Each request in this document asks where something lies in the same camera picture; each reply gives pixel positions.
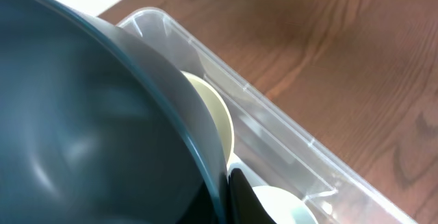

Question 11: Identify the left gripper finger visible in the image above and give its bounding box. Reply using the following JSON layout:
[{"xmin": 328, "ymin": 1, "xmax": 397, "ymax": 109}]
[{"xmin": 228, "ymin": 168, "xmax": 275, "ymax": 224}]

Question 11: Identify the grey small bowl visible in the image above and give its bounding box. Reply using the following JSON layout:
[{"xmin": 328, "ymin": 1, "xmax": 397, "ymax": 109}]
[{"xmin": 253, "ymin": 186, "xmax": 318, "ymax": 224}]

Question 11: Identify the clear plastic storage container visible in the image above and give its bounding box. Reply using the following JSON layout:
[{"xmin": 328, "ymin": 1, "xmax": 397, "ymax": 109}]
[{"xmin": 119, "ymin": 8, "xmax": 412, "ymax": 224}]

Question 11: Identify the cream large bowl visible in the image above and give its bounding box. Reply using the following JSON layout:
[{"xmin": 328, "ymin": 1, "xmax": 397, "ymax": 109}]
[{"xmin": 182, "ymin": 71, "xmax": 235, "ymax": 169}]

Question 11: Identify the dark blue bowl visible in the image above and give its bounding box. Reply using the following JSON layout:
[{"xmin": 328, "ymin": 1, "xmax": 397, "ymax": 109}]
[{"xmin": 1, "ymin": 0, "xmax": 229, "ymax": 223}]

